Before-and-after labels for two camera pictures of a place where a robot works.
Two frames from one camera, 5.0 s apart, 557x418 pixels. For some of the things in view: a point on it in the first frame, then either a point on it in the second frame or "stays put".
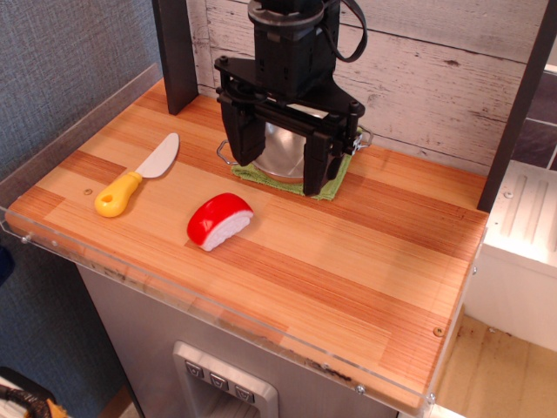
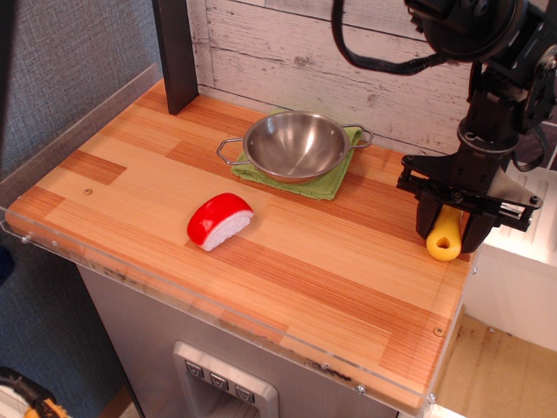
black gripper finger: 322,158 → 478,227
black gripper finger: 246,131 → 428,210
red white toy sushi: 217,219 stays put
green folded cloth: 327,192 stays put
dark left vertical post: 177,52 stays put
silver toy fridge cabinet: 179,361 stays put
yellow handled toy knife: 113,200 → 444,243
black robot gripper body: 293,79 → 474,174
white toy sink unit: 513,285 stays put
